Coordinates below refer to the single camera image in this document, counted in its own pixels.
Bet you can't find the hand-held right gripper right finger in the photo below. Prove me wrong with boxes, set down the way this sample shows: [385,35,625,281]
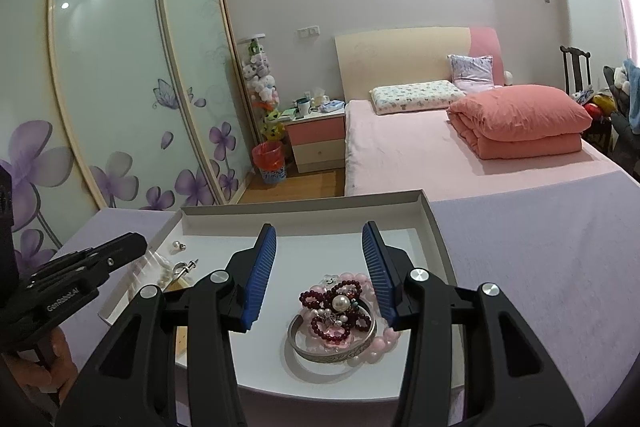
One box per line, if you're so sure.
[361,221,586,427]

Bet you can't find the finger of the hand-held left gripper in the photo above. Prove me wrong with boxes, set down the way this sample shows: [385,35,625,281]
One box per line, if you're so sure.
[47,232,148,273]
[22,257,121,303]

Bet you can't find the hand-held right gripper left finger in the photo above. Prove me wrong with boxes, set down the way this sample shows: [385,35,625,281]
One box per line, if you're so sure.
[55,223,277,427]

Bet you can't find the white pearl bracelet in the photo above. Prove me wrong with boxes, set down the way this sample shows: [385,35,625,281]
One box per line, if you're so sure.
[140,253,175,289]

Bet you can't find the grey cardboard box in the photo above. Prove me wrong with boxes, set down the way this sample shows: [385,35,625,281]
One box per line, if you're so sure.
[97,190,466,403]

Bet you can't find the thin silver bangle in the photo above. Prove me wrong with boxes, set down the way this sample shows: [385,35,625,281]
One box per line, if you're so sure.
[171,258,201,282]

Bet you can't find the pearl cluster earring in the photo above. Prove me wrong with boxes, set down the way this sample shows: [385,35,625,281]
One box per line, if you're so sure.
[319,307,349,329]

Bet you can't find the dark red bead necklace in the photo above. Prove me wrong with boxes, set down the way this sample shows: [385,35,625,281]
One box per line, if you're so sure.
[298,274,373,343]

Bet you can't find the silver cuff bracelet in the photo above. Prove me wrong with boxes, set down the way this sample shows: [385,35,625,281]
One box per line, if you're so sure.
[287,302,378,364]

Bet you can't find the person's left hand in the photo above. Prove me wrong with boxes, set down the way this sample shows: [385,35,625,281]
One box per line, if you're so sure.
[0,326,77,413]

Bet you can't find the red and blue trash bin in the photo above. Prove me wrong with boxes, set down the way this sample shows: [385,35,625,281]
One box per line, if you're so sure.
[251,142,287,184]

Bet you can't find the pink bed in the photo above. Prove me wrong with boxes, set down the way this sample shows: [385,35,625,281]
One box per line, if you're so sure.
[344,99,636,202]

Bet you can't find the lilac bedspread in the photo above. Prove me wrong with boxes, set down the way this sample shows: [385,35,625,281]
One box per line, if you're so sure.
[15,172,640,427]

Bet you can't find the pink and beige nightstand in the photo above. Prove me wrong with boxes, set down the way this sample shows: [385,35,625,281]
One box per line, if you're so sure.
[284,104,347,174]

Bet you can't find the floral sliding wardrobe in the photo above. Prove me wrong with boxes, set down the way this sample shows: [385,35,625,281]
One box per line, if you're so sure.
[0,0,256,268]

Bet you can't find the patterned white pillow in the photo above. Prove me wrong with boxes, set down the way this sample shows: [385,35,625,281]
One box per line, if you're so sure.
[370,80,467,116]

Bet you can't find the hanging plush toy organizer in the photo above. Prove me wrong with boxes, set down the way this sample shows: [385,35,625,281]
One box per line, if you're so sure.
[239,36,282,142]

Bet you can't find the coral folded quilt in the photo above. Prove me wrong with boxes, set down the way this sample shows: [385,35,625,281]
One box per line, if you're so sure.
[446,83,593,160]

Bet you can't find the beige and pink headboard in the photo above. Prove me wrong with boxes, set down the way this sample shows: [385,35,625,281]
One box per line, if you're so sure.
[334,26,506,102]

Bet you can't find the lavender pillow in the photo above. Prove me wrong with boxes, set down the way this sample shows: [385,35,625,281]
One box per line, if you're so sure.
[447,54,496,95]

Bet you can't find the dark grey cloth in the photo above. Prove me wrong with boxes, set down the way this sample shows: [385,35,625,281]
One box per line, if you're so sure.
[602,66,640,170]

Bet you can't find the red and yellow toys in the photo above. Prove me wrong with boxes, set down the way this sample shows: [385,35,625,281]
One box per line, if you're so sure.
[584,91,617,116]

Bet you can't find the dark wooden chair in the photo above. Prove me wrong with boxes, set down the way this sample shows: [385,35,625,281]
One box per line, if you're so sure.
[560,45,593,98]

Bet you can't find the blue plush robe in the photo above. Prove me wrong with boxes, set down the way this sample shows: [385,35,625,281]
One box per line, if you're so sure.
[622,59,640,132]

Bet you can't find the pink bead bracelet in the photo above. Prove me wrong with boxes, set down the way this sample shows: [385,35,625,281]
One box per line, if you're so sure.
[300,273,401,364]

